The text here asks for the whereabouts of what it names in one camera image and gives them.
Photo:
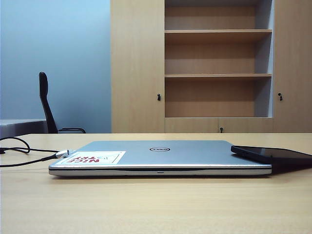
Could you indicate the grey desk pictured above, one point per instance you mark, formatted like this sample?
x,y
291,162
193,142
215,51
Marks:
x,y
19,128

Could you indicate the black office chair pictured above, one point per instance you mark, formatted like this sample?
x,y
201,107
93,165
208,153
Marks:
x,y
47,109

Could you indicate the black smartphone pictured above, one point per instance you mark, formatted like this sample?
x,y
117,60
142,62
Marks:
x,y
280,153

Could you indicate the silver Dell laptop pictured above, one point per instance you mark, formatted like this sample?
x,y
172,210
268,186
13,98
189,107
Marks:
x,y
182,156

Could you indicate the black cabinet key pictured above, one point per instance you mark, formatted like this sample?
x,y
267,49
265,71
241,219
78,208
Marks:
x,y
159,97
221,129
280,96

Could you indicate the light wooden shelf cabinet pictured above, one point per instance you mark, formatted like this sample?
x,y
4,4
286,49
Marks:
x,y
136,73

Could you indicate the white red-lettered sticker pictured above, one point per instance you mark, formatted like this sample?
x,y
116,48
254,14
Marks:
x,y
114,156

